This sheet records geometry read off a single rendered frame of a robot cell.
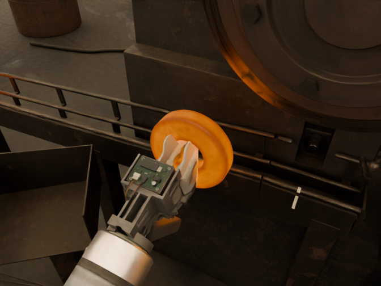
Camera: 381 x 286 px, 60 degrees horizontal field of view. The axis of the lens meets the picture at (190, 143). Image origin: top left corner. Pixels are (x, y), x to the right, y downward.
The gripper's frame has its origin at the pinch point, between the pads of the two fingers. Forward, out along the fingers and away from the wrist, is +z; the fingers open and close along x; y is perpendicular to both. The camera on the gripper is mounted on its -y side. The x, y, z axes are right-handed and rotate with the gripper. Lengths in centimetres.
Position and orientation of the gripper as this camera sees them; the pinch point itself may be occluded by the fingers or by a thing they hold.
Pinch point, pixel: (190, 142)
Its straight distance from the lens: 58.4
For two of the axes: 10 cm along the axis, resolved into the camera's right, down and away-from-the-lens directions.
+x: -8.9, -3.0, 3.4
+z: 4.4, -7.7, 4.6
